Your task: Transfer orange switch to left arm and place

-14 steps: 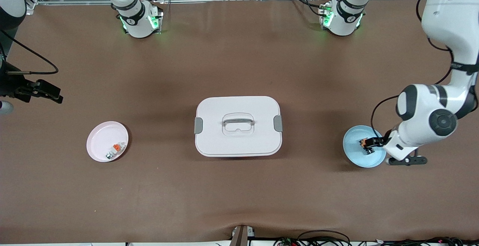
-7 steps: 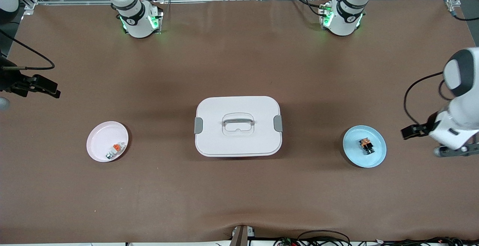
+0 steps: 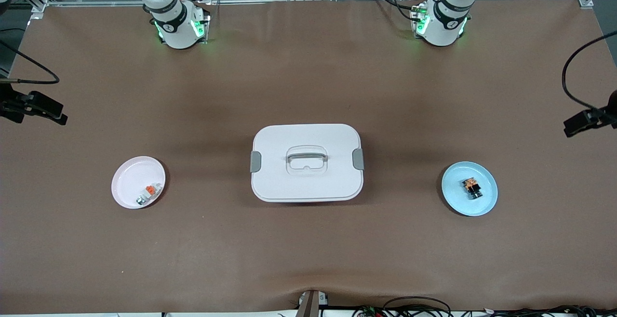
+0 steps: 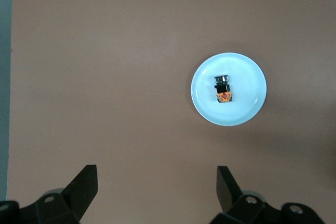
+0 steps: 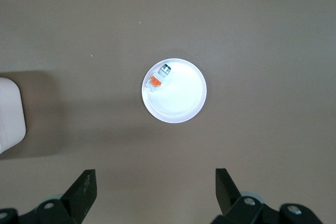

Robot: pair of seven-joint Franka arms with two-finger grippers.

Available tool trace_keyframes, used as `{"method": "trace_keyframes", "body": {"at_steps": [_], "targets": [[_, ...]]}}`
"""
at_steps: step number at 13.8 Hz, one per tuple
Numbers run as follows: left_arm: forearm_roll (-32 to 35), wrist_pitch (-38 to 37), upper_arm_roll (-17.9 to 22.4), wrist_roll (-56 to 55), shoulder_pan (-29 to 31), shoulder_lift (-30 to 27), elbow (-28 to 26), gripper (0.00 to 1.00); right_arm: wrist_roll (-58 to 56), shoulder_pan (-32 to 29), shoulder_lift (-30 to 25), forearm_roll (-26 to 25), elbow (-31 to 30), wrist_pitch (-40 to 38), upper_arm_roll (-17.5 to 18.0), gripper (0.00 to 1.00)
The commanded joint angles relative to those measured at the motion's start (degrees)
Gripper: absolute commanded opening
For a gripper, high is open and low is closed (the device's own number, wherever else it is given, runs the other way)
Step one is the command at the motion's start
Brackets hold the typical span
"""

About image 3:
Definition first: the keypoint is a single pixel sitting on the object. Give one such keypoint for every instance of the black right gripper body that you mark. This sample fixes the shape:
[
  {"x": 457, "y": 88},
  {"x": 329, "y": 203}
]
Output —
[{"x": 10, "y": 101}]

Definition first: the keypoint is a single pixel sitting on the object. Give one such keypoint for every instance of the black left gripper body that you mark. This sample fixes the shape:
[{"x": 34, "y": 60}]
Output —
[{"x": 608, "y": 115}]

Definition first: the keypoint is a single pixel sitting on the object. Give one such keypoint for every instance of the orange black push button switch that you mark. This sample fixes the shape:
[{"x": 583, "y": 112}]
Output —
[{"x": 472, "y": 188}]

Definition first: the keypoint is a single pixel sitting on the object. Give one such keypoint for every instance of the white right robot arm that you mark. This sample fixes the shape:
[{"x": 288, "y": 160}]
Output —
[{"x": 173, "y": 23}]

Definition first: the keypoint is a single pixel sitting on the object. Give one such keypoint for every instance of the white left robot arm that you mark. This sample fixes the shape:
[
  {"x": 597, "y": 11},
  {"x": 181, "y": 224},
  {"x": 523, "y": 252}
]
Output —
[{"x": 443, "y": 23}]

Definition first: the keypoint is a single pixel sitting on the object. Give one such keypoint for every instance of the white lidded storage box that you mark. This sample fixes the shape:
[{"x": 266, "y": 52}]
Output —
[{"x": 308, "y": 184}]

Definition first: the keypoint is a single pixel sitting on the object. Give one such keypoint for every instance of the pale pink round plate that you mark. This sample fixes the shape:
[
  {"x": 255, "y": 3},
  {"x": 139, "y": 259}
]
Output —
[{"x": 132, "y": 177}]

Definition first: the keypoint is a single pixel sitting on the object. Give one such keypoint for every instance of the orange white connector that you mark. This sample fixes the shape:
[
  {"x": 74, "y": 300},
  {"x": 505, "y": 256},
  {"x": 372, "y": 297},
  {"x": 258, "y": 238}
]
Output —
[{"x": 149, "y": 192}]

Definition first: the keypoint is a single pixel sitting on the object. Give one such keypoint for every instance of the light blue round plate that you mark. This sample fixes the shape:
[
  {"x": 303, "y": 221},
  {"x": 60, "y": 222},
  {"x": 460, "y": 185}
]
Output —
[{"x": 458, "y": 201}]

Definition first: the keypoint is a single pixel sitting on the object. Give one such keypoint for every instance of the brown table mat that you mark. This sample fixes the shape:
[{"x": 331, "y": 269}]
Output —
[{"x": 96, "y": 259}]

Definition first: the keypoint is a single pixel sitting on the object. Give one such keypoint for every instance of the aluminium table edge rail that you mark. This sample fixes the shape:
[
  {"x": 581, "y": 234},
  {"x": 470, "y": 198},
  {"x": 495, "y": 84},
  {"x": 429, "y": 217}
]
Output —
[{"x": 313, "y": 0}]

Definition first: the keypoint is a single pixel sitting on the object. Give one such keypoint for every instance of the brown post with white bracket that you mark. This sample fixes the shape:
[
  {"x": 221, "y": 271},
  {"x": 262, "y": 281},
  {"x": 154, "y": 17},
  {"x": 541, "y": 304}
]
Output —
[{"x": 311, "y": 305}]

